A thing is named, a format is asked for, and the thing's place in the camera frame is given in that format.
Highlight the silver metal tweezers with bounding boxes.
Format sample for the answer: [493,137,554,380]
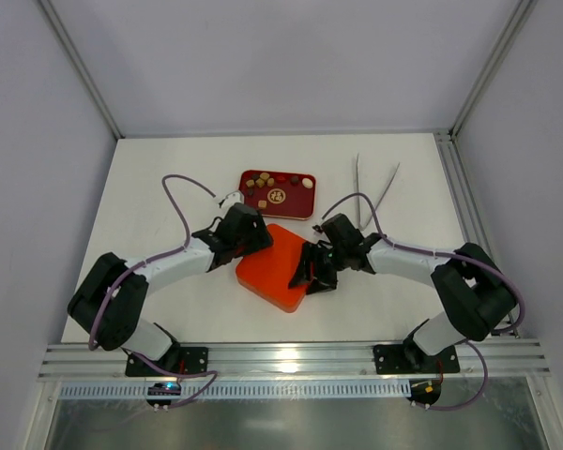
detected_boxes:
[353,153,402,231]

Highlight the orange box lid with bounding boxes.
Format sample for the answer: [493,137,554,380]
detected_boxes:
[236,224,307,313]

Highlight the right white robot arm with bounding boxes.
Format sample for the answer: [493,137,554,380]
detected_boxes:
[287,214,518,371]

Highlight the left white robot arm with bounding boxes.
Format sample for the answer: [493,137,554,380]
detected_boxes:
[68,202,273,362]

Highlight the dark red metal tray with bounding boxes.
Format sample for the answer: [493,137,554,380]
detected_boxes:
[238,170,317,220]

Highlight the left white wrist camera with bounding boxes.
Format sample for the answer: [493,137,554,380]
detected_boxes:
[217,190,244,210]

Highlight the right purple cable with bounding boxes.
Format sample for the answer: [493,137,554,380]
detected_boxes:
[320,192,526,411]

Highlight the purple cable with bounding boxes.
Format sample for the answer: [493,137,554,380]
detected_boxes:
[320,192,526,411]
[87,174,220,408]

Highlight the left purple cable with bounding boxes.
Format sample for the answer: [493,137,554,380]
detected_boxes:
[87,174,220,408]

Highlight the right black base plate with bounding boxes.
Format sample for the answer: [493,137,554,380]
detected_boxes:
[373,343,461,375]

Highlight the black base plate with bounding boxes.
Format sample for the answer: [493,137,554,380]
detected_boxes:
[125,344,209,378]
[373,343,461,375]

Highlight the right aluminium frame rail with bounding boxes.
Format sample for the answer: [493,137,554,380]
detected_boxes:
[434,130,520,338]

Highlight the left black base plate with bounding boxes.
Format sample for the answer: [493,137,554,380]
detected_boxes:
[125,344,209,378]

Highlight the aluminium front rail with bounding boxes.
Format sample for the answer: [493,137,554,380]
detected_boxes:
[38,337,551,381]

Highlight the white slotted cable duct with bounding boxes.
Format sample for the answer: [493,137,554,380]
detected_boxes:
[58,379,411,400]

